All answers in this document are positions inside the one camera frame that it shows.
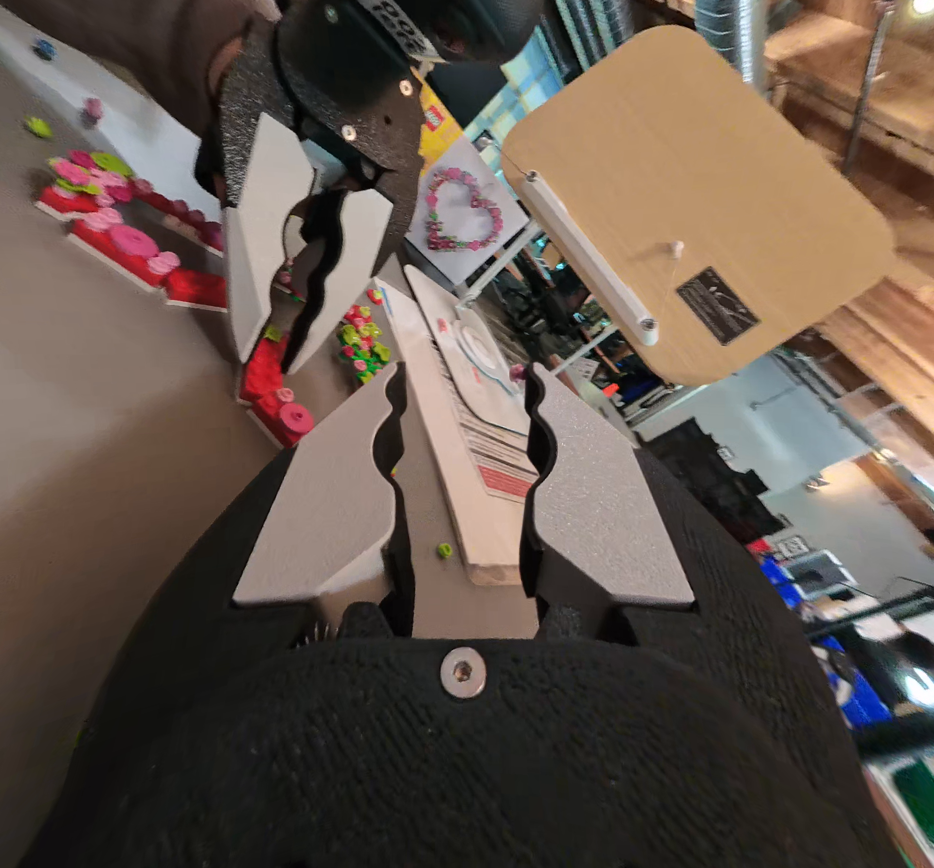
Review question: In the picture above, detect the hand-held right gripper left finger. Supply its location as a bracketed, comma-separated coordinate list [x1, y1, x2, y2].
[232, 362, 417, 637]

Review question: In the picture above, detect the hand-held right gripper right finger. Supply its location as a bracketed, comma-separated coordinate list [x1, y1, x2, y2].
[518, 362, 696, 638]

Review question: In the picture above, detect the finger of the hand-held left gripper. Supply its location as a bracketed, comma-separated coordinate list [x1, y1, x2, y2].
[279, 186, 396, 376]
[221, 111, 318, 366]

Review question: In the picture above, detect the red lego heart with flowers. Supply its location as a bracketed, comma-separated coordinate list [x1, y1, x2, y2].
[36, 146, 393, 449]

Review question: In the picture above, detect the person's left forearm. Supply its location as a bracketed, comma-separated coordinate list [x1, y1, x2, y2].
[0, 0, 282, 140]

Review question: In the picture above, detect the lego box with heart picture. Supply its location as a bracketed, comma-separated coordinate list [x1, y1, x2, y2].
[405, 66, 534, 293]

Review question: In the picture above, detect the green lego baseplate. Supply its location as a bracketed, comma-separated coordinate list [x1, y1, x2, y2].
[889, 750, 934, 856]

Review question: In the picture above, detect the person's left hand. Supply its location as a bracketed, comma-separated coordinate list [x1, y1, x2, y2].
[208, 33, 245, 99]

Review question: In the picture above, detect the beige paper bag, red label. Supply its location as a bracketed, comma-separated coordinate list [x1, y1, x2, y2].
[403, 264, 542, 506]

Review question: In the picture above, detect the black cabinet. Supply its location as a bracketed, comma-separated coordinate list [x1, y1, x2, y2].
[642, 419, 790, 542]

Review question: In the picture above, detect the blue storage bin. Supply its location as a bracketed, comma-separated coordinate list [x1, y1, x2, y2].
[838, 667, 895, 732]

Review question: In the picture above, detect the tan wooden board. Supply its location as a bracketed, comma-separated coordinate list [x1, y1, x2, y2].
[500, 24, 897, 388]

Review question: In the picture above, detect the metal conduit pipe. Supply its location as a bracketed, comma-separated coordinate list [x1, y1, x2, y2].
[843, 0, 900, 172]

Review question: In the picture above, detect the white metal bracket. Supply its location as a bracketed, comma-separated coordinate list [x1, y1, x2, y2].
[521, 170, 661, 348]

